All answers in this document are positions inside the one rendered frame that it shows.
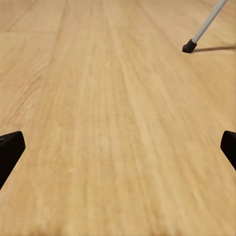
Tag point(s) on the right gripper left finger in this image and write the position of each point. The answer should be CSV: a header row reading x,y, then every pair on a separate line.
x,y
12,146

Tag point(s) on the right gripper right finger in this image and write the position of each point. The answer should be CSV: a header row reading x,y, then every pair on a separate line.
x,y
228,146

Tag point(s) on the camera tripod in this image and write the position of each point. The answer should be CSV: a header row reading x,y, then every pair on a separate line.
x,y
192,44

